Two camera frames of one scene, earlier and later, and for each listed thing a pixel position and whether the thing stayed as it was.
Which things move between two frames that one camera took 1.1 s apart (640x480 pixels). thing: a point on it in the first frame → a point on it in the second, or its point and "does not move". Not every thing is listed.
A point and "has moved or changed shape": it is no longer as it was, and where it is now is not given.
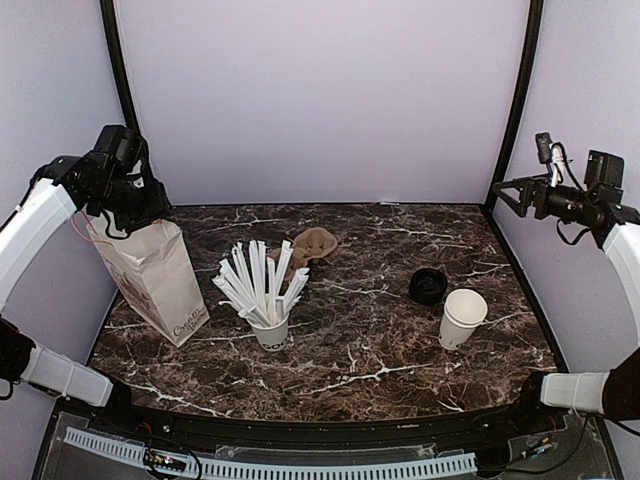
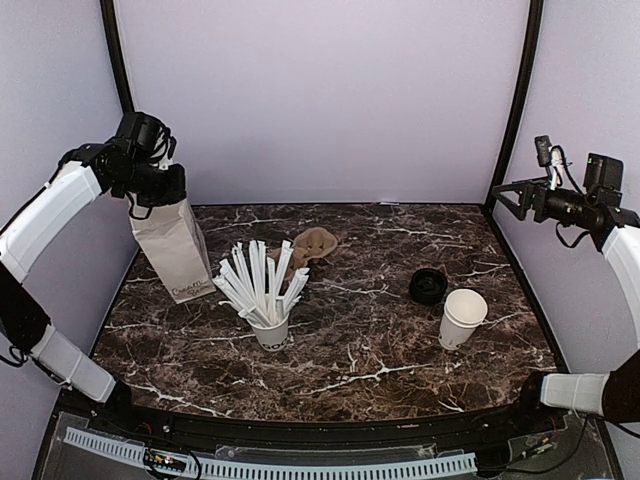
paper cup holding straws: [273, 338] does not move
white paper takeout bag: [152, 267] has moved or changed shape
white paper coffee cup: [464, 311] does not move
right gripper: [529, 186] does not move
